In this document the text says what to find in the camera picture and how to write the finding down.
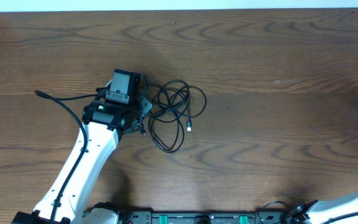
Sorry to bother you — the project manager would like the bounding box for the black USB cable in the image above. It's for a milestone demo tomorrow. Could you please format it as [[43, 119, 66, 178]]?
[[138, 74, 208, 154]]

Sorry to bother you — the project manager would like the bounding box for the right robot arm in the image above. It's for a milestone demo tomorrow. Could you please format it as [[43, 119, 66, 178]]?
[[283, 191, 358, 224]]

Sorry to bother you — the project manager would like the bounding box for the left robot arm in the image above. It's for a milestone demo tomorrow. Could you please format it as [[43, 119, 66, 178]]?
[[12, 69, 152, 223]]

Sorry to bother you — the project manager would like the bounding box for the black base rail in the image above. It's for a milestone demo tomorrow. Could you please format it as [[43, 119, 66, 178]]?
[[82, 202, 291, 224]]

